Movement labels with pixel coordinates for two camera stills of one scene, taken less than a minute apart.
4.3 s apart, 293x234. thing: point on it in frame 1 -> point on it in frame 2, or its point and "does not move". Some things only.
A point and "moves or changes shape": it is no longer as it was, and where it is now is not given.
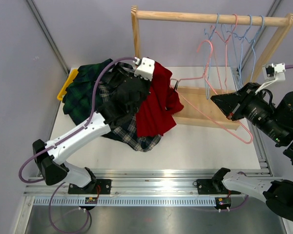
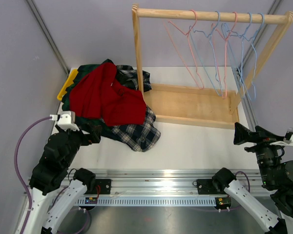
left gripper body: [145, 87] -> [86, 139]
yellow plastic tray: [71, 77] does not move
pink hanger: [201, 110] -> [164, 21]
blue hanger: [252, 42] moves or changes shape
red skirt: [155, 114] -> [94, 95]
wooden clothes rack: [199, 109] does not move
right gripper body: [237, 110] -> [259, 137]
